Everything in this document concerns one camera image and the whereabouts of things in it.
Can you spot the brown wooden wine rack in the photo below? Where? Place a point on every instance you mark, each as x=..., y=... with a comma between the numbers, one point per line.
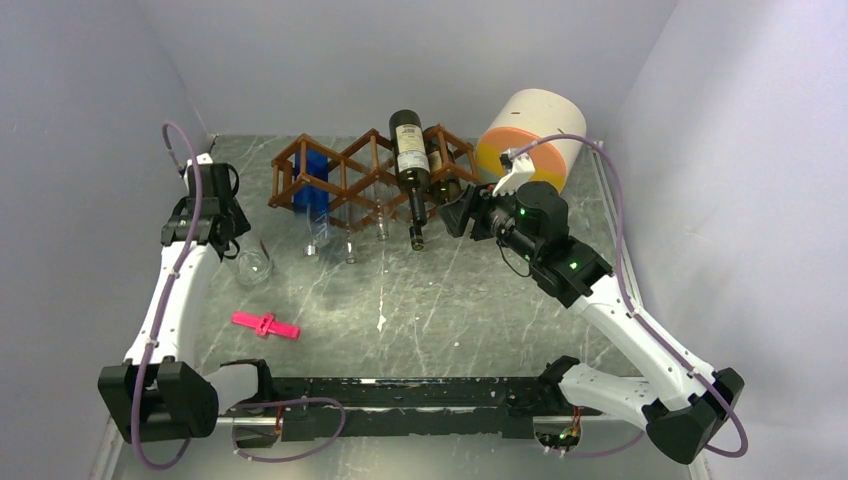
x=363, y=172

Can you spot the clear tall glass bottle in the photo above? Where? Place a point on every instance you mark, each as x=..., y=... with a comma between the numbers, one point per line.
x=318, y=228

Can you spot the dark green wine bottle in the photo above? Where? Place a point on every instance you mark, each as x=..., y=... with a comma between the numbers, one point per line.
x=411, y=161

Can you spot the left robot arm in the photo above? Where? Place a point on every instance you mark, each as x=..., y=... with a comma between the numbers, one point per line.
x=179, y=298

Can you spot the cream orange yellow cylinder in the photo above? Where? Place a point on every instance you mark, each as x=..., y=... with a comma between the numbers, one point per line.
x=529, y=115

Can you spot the clear round glass bottle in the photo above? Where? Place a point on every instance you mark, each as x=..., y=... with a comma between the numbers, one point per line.
x=252, y=266

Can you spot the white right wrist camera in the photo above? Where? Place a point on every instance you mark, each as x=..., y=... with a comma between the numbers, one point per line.
x=518, y=168

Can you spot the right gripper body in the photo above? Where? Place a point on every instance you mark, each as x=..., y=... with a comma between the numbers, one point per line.
x=495, y=215

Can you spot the pink plastic tool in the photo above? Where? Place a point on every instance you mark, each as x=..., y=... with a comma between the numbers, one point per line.
x=266, y=325

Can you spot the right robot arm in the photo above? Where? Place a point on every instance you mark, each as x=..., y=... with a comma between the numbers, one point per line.
x=681, y=401

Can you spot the clear square labelled liquor bottle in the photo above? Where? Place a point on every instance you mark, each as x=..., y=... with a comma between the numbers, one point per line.
x=416, y=228

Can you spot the olive green wine bottle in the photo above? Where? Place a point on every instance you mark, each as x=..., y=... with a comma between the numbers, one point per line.
x=448, y=188

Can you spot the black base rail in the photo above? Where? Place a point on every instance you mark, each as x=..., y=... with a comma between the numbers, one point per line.
x=300, y=409

